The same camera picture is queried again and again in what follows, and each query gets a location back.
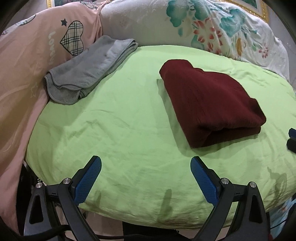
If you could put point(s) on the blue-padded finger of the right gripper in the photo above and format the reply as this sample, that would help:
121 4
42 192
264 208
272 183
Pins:
291 142

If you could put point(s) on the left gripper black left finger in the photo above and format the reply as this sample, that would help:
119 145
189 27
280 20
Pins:
53 209

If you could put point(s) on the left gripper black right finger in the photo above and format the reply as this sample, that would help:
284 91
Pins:
249 221

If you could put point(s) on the dark red knit sweater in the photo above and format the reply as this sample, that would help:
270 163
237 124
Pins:
211 107

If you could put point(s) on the light green bed sheet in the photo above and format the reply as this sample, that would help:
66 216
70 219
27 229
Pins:
129 122

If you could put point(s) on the white floral quilt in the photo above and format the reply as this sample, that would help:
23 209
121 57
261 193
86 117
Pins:
214 26

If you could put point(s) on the folded grey towel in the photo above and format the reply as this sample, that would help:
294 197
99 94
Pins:
76 78

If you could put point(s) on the pink heart print quilt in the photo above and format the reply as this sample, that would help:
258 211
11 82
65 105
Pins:
29 49

